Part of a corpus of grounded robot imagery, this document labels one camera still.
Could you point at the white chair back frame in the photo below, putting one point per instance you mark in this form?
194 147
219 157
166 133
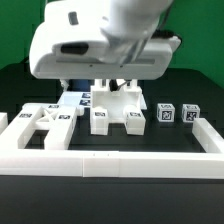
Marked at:
58 120

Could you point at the white U-shaped fence frame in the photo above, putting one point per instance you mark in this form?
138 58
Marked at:
22 153

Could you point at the white marker cube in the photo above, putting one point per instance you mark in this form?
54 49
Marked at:
190 112
165 112

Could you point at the white marker cube left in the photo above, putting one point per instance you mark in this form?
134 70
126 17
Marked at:
165 112

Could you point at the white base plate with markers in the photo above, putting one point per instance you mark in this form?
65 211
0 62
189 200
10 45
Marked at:
80 99

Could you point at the white block at left edge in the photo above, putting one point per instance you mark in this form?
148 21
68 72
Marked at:
3 121

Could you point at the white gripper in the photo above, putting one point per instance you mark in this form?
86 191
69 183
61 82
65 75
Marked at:
101 40

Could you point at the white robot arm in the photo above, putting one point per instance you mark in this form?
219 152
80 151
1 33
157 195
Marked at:
101 39

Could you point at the white chair seat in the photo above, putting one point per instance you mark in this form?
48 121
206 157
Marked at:
116 115

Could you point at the white marker cube right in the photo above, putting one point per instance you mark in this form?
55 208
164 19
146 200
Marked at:
190 112

